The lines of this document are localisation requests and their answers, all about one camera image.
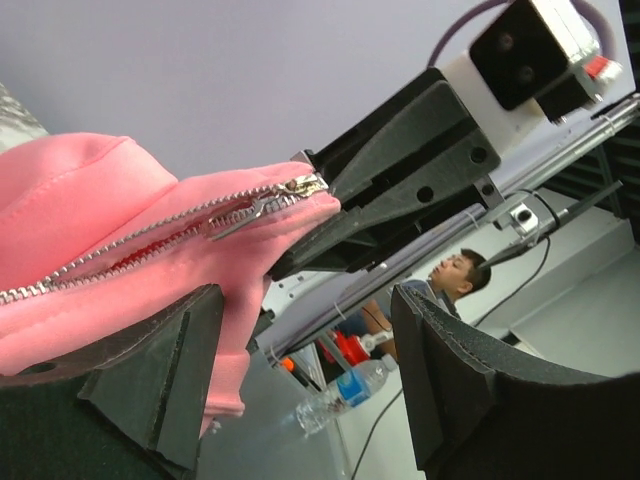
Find pink zip jacket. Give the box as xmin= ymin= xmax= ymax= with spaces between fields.
xmin=1 ymin=133 xmax=341 ymax=428

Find clear plastic water bottle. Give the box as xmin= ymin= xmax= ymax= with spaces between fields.
xmin=295 ymin=355 xmax=398 ymax=435

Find silver zipper pull tab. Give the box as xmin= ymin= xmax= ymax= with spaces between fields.
xmin=199 ymin=173 xmax=329 ymax=241

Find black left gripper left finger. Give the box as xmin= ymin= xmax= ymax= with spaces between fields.
xmin=1 ymin=285 xmax=224 ymax=479

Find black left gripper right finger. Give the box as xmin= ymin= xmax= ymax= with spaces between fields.
xmin=391 ymin=285 xmax=639 ymax=480

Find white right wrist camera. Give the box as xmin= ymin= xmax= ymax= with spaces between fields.
xmin=428 ymin=1 xmax=623 ymax=156

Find person in blue shirt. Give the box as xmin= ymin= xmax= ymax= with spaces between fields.
xmin=336 ymin=248 xmax=492 ymax=337

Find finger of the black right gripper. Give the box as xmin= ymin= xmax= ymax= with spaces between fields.
xmin=270 ymin=80 xmax=501 ymax=280
xmin=290 ymin=67 xmax=445 ymax=183

